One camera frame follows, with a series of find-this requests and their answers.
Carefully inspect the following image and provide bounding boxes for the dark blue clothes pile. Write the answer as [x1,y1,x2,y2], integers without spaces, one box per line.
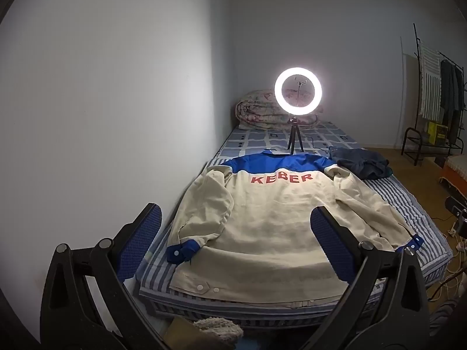
[328,147,394,180]

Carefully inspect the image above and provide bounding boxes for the grey striped cloth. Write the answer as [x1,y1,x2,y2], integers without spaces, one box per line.
[431,299,462,338]

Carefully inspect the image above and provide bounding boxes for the beige and blue jacket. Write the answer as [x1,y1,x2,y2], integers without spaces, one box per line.
[166,152,424,305]

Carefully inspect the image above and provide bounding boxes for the brown cardboard piece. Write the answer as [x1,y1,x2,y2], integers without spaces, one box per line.
[162,316,199,350]

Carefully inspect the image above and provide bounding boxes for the black clothes rack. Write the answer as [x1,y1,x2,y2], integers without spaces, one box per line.
[400,23,467,166]

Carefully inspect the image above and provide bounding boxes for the yellow box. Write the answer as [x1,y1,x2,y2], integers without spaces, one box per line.
[427,121,449,146]

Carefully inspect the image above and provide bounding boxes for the blue checked bed sheet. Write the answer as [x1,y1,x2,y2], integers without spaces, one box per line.
[219,120,360,159]

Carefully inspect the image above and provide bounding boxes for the white floor cable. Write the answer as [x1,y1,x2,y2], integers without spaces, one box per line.
[427,231,467,303]

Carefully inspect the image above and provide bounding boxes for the black ring light cable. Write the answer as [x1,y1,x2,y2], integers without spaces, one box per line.
[302,136,332,152]

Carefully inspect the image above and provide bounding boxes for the orange covered stool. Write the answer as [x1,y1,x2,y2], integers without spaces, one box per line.
[440,155,467,190]

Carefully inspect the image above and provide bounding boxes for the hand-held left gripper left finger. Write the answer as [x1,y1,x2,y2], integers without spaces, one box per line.
[39,203,163,350]

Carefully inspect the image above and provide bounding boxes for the rolled floral quilt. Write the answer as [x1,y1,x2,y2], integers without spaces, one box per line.
[235,90,329,131]

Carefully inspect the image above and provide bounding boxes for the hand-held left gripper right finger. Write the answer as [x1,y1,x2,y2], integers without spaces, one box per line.
[303,206,432,350]

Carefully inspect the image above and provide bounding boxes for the striped bed mattress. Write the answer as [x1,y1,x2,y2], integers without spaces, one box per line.
[133,157,453,330]

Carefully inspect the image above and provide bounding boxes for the fluffy beige slipper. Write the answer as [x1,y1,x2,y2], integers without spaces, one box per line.
[193,317,244,350]

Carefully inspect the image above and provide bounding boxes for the small black tripod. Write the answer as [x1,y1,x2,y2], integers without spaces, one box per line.
[287,115,304,154]

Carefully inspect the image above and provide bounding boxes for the dark hanging clothes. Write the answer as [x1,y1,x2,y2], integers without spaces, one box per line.
[440,59,466,145]

